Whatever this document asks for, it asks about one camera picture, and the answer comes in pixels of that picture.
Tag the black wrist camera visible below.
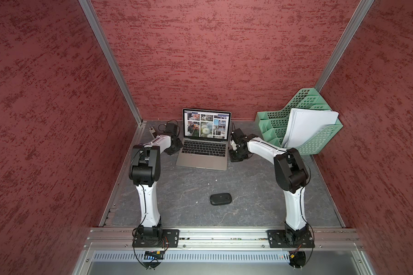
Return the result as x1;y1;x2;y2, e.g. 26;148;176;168
164;122;179;137
231;128;246;143

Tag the beige black stapler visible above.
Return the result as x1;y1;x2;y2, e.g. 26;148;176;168
149;126;157;138

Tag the white paper stack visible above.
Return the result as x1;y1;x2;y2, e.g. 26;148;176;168
282;108;339;148

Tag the green circuit board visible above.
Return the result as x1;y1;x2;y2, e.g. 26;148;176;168
143;251;165;261

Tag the aluminium front rail frame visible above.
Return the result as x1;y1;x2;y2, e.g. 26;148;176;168
73;227;375;275

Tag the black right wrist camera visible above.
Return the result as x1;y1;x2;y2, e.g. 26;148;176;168
231;128;246;143

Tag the green plastic desk organizer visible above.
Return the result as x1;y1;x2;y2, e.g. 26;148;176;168
255;88;343;155

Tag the silver laptop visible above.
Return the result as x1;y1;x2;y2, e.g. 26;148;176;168
176;108;232;171

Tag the black wireless mouse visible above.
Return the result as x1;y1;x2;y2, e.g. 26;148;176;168
210;192;232;206

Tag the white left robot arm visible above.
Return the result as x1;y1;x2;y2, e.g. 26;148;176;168
128;134;182;246

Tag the left aluminium corner post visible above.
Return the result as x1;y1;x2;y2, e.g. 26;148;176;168
79;0;143;126

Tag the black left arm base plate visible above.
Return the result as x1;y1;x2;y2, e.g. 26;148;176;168
132;228;180;249

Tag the aluminium corner post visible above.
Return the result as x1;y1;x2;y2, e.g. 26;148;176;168
314;0;375;92
79;0;143;126

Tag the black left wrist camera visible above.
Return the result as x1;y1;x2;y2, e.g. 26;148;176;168
164;122;179;137

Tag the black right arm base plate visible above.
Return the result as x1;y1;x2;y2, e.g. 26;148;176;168
266;229;315;249

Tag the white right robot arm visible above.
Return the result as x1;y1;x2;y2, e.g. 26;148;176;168
229;128;310;248

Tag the right aluminium corner post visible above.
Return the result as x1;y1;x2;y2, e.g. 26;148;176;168
314;0;375;92

